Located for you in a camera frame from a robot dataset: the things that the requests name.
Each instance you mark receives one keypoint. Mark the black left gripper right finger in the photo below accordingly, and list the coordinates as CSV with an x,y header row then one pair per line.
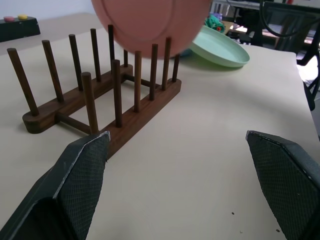
x,y
280,180

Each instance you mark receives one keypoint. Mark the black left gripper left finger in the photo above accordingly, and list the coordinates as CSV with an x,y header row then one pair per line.
x,y
80,175

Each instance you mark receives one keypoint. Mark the pink plate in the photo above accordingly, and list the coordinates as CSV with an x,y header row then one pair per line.
x,y
150,22

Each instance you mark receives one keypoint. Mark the dark wooden dish rack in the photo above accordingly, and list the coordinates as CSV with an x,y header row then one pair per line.
x,y
105,95

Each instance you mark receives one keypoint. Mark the green plate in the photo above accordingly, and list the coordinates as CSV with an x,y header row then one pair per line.
x,y
220,48

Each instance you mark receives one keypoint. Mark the black button box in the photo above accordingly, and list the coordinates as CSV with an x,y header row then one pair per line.
x,y
17,28

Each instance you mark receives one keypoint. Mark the yellow round button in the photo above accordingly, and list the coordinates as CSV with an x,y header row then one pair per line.
x,y
22,17

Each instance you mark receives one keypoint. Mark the green knitted toy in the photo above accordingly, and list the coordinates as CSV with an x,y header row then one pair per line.
x,y
213,22

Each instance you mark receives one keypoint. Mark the pink round button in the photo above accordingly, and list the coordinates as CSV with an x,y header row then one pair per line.
x,y
9,18

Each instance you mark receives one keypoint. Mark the black metal frame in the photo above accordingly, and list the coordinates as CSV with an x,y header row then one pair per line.
x,y
297,25

